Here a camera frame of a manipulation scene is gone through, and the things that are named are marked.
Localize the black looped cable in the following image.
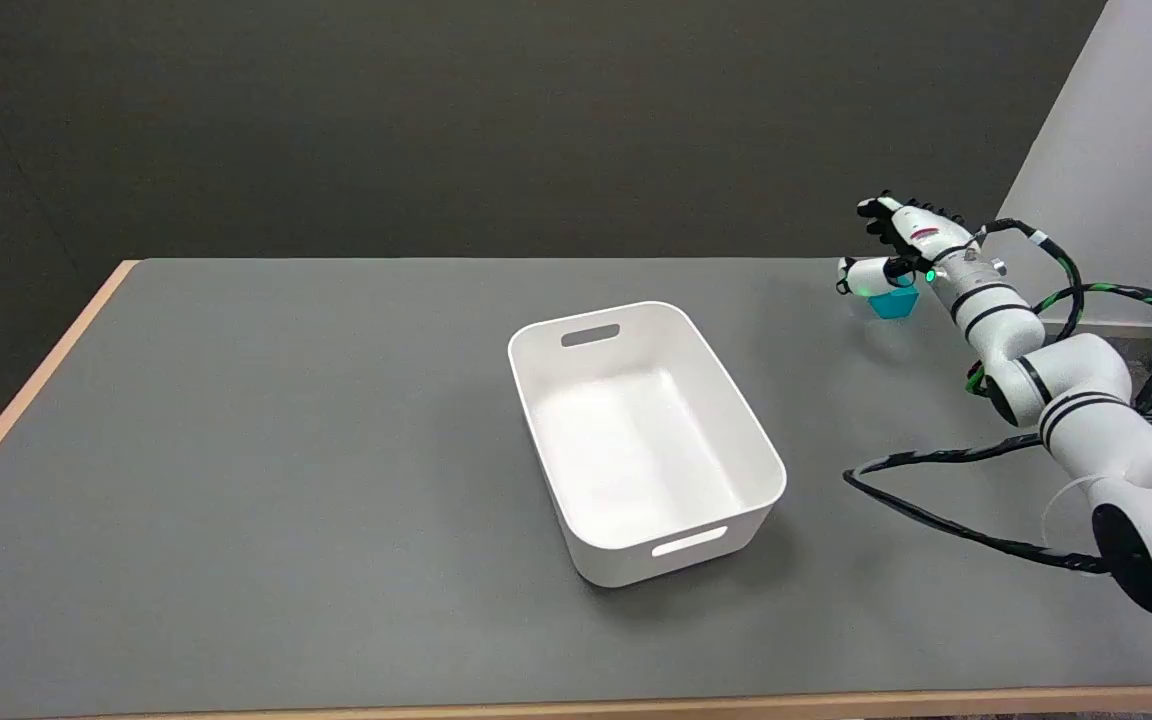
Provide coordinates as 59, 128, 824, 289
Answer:
842, 432, 1112, 576

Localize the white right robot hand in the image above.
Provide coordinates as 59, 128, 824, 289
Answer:
835, 193, 981, 298

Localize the small teal cup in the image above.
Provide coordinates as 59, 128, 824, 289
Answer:
866, 284, 921, 321

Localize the white plastic storage bin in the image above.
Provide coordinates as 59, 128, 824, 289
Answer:
507, 300, 788, 589

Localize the black green-banded cable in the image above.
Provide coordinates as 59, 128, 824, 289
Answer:
966, 218, 1152, 413

